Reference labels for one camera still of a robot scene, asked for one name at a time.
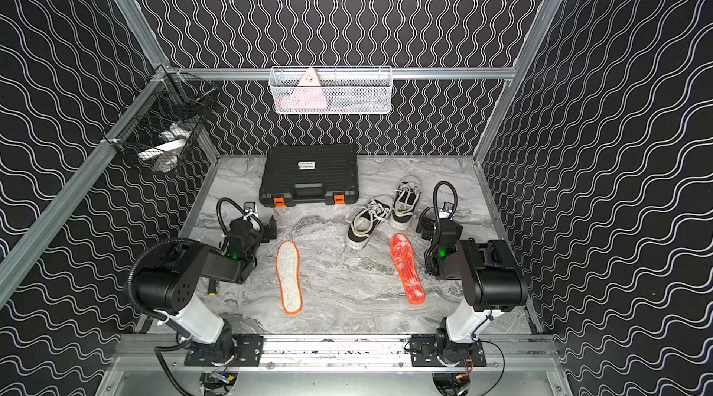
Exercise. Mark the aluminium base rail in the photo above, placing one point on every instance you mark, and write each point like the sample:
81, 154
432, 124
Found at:
390, 354

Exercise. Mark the red patterned insole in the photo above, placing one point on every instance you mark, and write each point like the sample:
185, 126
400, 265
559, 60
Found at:
404, 260

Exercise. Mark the black white sneaker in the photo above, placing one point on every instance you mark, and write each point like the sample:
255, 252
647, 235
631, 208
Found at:
366, 222
407, 197

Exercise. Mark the black plastic tool case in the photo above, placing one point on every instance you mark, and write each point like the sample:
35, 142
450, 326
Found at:
310, 174

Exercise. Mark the pink triangular card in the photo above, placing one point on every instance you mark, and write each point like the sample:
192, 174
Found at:
309, 94

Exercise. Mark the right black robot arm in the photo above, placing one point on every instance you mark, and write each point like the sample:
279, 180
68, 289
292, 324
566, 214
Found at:
491, 283

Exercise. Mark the white wire basket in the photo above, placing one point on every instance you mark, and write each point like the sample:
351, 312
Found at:
349, 90

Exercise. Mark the white items in black basket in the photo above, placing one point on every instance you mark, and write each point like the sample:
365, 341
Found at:
163, 157

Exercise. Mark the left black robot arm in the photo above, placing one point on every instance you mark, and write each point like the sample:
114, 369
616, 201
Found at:
162, 285

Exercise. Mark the black wire basket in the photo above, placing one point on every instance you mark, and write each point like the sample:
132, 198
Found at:
181, 98

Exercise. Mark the yellow black screwdriver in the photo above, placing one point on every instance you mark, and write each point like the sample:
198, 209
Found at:
212, 287

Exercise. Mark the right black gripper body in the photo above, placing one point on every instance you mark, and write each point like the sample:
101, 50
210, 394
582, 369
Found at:
432, 220

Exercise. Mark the white insole orange edge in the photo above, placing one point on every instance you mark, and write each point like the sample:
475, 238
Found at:
288, 269

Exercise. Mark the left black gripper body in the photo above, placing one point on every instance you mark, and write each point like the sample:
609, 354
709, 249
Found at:
259, 229

